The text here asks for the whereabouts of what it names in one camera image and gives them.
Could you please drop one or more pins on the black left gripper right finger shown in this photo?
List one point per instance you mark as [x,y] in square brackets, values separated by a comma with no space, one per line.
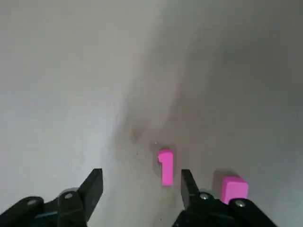
[188,189]

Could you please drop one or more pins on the pink number one piece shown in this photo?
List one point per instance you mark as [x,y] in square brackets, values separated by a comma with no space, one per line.
[166,168]

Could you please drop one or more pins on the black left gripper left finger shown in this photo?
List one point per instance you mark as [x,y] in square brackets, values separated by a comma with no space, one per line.
[92,186]

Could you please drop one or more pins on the pink rectangle block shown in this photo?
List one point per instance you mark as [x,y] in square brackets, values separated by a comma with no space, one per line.
[233,189]

